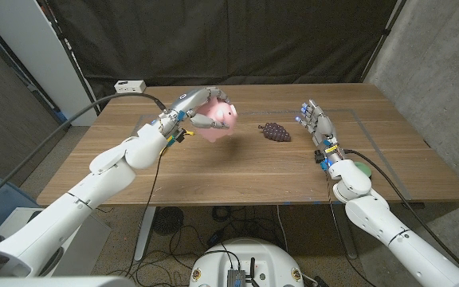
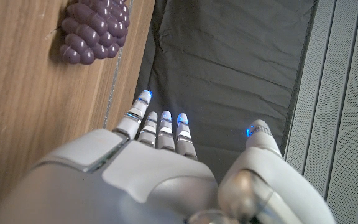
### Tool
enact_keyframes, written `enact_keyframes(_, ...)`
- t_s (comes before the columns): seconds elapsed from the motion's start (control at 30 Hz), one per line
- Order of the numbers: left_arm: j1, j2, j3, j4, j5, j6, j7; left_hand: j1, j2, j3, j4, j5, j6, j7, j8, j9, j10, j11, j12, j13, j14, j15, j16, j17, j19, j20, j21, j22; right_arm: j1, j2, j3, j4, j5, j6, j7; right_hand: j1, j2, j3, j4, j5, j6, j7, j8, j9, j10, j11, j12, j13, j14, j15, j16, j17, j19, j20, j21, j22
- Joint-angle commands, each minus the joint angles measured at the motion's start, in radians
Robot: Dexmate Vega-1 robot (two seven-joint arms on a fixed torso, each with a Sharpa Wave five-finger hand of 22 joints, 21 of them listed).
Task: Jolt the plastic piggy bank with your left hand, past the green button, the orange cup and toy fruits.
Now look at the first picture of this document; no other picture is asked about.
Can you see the black round floor fan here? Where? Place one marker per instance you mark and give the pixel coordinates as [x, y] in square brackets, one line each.
[168, 220]

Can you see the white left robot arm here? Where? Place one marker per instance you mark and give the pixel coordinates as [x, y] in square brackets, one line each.
[102, 179]

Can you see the black backdrop curtain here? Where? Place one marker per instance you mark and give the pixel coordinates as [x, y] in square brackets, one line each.
[221, 40]

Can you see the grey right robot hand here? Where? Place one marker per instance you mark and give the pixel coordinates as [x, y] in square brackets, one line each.
[323, 125]

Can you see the white table leg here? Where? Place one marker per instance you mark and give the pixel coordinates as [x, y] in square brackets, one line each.
[145, 233]

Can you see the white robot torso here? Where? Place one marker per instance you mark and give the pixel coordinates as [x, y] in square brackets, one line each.
[54, 282]

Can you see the white upright panel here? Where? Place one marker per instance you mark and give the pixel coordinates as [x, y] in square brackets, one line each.
[42, 56]

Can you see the green push button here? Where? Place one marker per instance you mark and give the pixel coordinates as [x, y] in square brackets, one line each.
[366, 169]

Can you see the grey table leg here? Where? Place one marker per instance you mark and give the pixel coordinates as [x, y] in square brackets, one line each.
[345, 239]

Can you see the white low box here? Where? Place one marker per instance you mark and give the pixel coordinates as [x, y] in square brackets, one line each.
[90, 243]

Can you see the pink plastic piggy bank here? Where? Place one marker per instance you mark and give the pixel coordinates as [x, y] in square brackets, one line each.
[217, 133]

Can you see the grey finned electronics box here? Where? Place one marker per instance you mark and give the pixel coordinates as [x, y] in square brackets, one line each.
[236, 277]

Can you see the yellow toy fruit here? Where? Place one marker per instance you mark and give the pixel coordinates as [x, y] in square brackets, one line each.
[190, 133]

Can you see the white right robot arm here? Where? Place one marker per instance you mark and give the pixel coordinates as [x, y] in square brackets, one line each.
[377, 219]

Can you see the purple toy grape bunch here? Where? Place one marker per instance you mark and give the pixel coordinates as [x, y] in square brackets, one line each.
[276, 132]

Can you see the black power adapter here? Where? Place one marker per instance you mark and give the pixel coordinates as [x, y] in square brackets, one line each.
[215, 237]

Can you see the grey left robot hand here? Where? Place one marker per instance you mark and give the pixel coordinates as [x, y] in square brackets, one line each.
[185, 103]

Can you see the black backdrop frame pole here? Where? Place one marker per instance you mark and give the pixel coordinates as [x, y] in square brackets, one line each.
[72, 60]
[383, 40]

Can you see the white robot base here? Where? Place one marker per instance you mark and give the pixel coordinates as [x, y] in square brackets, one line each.
[247, 255]

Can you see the white power strip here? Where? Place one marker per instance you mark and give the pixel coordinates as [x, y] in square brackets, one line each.
[130, 87]

